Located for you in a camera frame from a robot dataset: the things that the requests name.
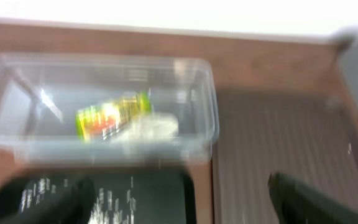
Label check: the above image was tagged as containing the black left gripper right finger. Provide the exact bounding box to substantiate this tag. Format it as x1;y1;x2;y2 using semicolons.
268;172;358;224

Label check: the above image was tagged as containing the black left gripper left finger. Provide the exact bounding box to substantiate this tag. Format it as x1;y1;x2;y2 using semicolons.
0;176;96;224

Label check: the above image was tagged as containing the dark brown serving tray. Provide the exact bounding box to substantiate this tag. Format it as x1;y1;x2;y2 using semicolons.
212;88;358;223

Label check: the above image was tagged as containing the white crumpled tissue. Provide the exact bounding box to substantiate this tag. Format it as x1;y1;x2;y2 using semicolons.
111;113;179;142

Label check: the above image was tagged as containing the black waste tray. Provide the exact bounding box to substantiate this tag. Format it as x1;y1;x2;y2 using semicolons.
0;169;197;223

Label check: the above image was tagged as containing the spilled rice pile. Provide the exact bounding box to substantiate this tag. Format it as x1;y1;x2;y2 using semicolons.
15;175;139;223

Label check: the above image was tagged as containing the orange green snack wrapper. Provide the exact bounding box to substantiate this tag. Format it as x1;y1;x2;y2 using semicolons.
75;91;151;141

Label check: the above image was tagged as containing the clear plastic waste bin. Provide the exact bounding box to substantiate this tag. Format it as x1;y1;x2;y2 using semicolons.
0;52;219;166

